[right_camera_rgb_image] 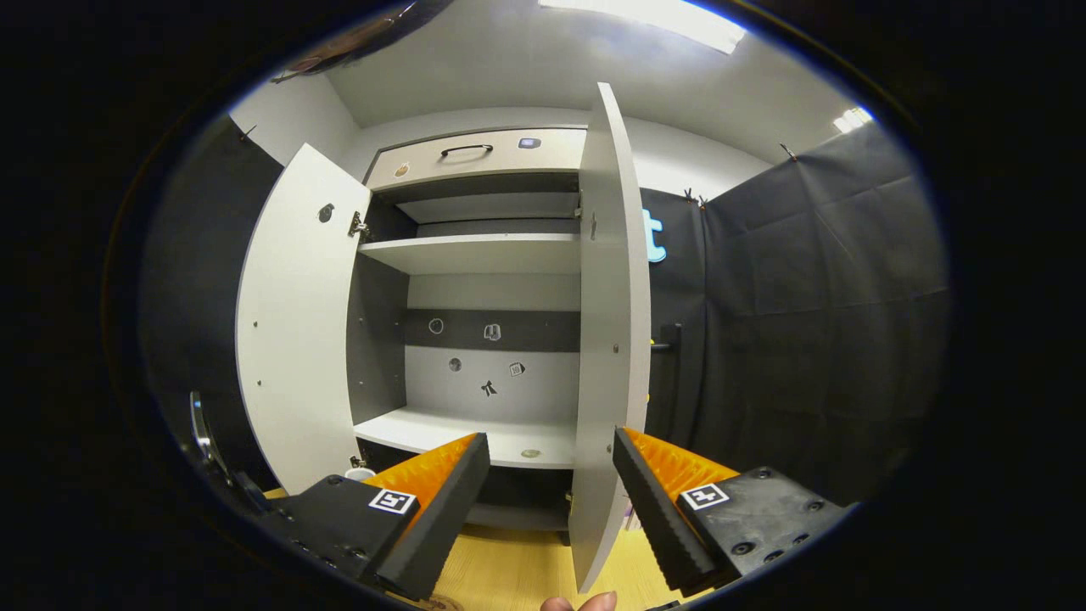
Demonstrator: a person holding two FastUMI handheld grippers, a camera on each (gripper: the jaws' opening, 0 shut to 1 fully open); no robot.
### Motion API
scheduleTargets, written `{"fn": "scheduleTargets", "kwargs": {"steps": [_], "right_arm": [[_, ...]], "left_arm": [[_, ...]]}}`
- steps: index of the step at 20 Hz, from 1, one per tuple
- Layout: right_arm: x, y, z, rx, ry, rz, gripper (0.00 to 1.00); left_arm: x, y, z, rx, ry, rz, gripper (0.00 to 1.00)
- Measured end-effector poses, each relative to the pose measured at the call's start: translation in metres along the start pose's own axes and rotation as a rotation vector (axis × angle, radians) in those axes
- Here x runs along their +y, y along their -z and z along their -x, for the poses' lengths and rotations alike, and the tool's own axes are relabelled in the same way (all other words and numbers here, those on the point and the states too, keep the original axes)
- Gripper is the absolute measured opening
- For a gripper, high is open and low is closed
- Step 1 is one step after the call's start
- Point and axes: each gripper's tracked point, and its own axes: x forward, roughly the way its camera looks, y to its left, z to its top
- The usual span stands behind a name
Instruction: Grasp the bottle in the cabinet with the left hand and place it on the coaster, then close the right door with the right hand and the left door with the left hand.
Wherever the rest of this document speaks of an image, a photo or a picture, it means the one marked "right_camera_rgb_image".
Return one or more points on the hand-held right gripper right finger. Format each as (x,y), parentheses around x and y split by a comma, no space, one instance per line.
(649,518)

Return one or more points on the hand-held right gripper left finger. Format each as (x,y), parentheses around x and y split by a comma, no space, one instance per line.
(450,509)

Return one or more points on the white cabinet door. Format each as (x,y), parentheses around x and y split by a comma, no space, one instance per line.
(297,322)
(607,339)

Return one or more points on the white cabinet shelf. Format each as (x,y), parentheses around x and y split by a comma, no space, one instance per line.
(441,433)
(475,253)

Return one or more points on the grey cabinet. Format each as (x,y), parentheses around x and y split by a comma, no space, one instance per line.
(377,339)

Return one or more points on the beige cabinet drawer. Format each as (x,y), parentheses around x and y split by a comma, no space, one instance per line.
(517,163)

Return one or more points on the small ceiling light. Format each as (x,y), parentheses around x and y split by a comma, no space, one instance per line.
(853,119)

